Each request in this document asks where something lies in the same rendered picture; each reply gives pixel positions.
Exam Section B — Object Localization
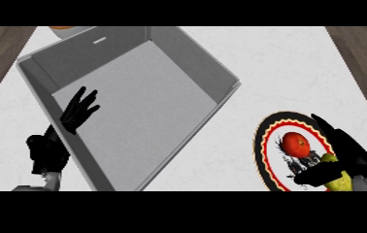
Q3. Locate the black-rimmed patterned plate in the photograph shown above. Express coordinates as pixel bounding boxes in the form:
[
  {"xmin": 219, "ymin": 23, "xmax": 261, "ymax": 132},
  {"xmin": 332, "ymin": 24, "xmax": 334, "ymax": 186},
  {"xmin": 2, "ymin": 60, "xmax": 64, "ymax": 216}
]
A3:
[{"xmin": 253, "ymin": 111, "xmax": 359, "ymax": 192}]

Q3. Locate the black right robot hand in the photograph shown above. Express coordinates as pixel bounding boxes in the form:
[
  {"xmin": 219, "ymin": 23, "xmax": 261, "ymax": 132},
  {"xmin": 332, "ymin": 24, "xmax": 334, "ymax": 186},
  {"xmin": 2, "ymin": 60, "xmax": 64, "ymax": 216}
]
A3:
[{"xmin": 292, "ymin": 113, "xmax": 367, "ymax": 188}]

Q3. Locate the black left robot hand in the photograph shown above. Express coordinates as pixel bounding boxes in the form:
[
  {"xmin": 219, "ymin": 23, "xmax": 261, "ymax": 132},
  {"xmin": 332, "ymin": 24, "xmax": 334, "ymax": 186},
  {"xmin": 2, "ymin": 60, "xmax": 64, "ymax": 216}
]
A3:
[{"xmin": 26, "ymin": 85, "xmax": 102, "ymax": 177}]

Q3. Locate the red tomato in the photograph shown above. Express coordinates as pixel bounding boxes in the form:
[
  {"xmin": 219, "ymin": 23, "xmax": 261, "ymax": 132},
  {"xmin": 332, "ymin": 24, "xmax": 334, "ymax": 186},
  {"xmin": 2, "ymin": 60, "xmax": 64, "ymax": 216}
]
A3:
[{"xmin": 282, "ymin": 131, "xmax": 313, "ymax": 159}]

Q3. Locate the yellow-green pear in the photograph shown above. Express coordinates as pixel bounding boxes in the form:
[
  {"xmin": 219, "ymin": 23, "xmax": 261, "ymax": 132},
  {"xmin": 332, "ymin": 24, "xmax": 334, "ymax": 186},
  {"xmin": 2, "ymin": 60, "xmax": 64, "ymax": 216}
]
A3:
[{"xmin": 319, "ymin": 151, "xmax": 356, "ymax": 192}]

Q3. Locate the grey open box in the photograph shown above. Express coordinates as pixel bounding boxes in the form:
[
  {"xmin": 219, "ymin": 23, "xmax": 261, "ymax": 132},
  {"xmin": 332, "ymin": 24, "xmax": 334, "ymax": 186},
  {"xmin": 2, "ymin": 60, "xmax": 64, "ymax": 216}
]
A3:
[{"xmin": 17, "ymin": 25, "xmax": 242, "ymax": 192}]

